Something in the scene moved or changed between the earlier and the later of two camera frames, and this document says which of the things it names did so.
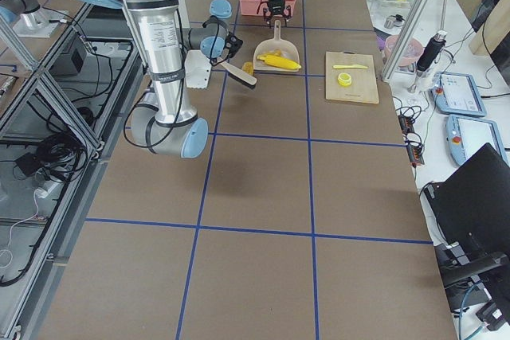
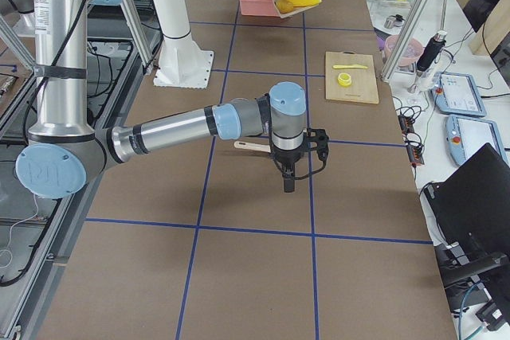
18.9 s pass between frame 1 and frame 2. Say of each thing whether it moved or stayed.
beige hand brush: moved
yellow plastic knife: stayed
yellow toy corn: moved
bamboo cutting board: stayed
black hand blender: stayed
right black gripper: moved
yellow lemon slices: stayed
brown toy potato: moved
